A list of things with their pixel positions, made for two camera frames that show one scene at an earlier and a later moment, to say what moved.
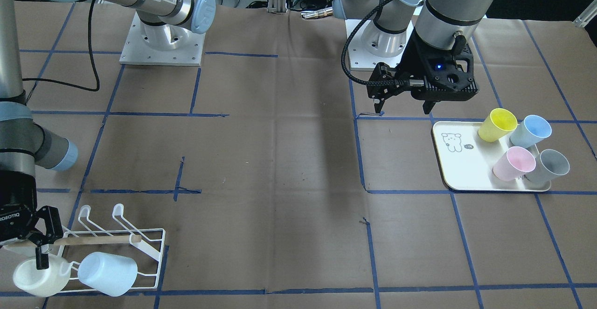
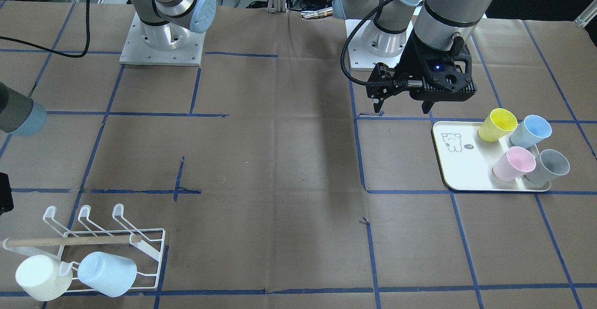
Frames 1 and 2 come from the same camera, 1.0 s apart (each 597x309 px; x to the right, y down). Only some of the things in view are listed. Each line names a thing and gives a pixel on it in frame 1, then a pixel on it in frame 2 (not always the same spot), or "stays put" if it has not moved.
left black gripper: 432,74 stays put
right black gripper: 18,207 → 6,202
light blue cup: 111,275 stays put
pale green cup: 43,283 stays put
